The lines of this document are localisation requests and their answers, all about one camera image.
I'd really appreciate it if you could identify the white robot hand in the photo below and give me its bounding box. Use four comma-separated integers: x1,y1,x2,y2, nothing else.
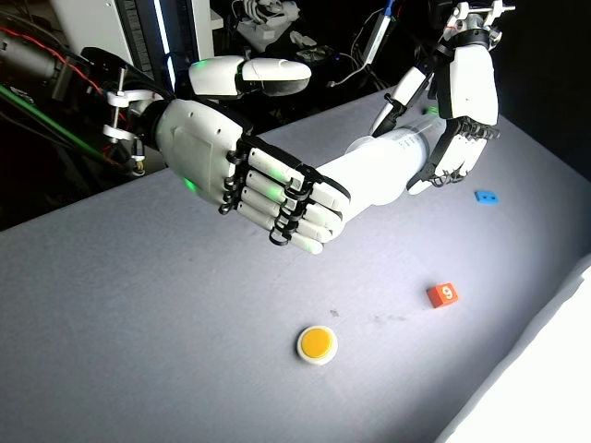
370,45,502,196
154,54,352,257

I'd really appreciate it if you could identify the pile of white robot parts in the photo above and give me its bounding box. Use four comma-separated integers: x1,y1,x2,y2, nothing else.
232,0,302,53

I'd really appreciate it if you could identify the white computer case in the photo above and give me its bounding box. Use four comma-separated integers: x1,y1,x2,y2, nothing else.
47,0,214,93

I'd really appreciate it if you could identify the grey table cloth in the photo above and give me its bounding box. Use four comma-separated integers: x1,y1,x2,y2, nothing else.
0,86,591,443

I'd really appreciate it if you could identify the orange number cube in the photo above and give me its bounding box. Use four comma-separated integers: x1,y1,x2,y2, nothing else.
425,281,461,310

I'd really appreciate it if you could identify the yellow button with white rim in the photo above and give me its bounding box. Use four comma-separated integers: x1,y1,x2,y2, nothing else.
295,324,339,367

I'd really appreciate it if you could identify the white backdrop sheet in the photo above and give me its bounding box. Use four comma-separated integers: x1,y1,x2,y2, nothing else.
432,251,591,443

